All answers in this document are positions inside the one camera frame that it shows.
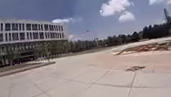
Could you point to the row of trees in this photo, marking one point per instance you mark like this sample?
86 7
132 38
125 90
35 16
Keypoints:
158 29

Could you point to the bed of rubble and soil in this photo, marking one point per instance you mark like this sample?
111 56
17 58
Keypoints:
161 46

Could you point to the white building with dark windows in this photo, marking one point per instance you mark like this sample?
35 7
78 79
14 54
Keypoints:
10 34

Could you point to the low raised planter bed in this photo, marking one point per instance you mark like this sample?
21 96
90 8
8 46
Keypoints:
6 71

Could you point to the tall thin tower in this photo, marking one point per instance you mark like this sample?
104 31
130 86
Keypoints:
165 14

